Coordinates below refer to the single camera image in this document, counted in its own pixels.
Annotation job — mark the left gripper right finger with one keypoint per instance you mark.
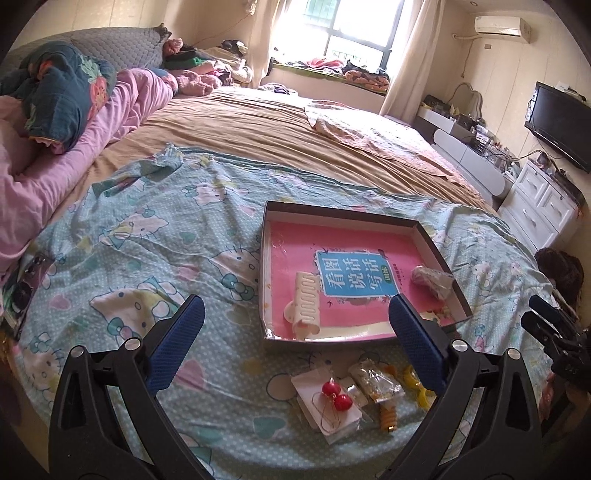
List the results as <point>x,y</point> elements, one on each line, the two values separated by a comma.
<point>484,422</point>

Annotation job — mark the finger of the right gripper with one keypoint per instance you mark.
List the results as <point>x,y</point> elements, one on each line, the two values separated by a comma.
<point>557,317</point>
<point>542,331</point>

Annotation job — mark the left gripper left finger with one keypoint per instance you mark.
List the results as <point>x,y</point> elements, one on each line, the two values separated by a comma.
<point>85,437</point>

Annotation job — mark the orange spiral hair clip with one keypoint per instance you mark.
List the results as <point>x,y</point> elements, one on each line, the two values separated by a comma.
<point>388,416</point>

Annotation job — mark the bagged gold jewelry packet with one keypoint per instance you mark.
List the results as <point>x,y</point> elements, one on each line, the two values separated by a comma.
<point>377,384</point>

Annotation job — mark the clear pearl hair claw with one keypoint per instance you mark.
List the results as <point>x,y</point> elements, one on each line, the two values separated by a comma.
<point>439,283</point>

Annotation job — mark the red bead earrings packet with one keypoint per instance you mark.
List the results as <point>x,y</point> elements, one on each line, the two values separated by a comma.
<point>329,408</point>

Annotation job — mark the dark fluffy stool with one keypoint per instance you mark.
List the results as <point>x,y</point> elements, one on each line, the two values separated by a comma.
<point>565,270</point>

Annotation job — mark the white drawer cabinet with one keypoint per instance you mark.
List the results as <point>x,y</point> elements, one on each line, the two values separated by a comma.
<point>539,212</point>

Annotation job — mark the white grey dressing table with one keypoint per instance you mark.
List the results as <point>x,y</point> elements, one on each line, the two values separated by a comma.
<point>453,142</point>

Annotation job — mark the pink Chinese book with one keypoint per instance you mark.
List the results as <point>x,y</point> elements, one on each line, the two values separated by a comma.
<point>359,271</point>

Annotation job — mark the dark cardboard box tray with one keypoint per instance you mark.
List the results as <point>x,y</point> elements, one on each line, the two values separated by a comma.
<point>314,215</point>

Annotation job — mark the Hello Kitty blue bedsheet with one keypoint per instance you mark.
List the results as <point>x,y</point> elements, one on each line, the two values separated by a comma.
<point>188,221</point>

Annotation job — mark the vanity mirror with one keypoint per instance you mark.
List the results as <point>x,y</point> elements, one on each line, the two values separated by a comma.
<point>465,100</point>

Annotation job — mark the beige right curtain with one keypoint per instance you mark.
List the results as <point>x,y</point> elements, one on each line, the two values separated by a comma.
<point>406,91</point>

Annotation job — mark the beige curtain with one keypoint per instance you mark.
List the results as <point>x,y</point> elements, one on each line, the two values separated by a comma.
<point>266,15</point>
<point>406,91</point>

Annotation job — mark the pink quilt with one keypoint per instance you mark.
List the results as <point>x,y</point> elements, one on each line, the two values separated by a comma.
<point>35,181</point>

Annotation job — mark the pink floral blanket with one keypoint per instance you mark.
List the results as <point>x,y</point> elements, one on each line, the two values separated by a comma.
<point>380,137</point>

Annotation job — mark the white air conditioner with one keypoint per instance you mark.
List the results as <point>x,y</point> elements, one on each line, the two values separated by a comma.
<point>505,27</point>

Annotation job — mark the clothes pile on windowsill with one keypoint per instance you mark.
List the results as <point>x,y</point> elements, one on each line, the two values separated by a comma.
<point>336,70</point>

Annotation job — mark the tan brown bedspread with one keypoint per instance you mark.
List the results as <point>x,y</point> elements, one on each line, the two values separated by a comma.
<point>268,128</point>

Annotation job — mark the window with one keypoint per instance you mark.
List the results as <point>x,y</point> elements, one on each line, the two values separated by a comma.
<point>360,32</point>

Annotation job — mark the teal floral pillow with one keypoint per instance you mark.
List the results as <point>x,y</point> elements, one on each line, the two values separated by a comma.
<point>61,90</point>

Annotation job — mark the clothes pile on bed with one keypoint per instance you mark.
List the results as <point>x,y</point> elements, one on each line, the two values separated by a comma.
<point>198,72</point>

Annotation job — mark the grey quilted headboard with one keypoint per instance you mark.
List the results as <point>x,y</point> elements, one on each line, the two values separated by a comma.
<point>123,47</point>

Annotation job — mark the beige left curtain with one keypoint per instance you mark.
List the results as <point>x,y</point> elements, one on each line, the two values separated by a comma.
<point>266,15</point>

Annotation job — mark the black wall television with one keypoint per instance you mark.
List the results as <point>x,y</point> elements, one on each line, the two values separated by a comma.
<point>562,121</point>

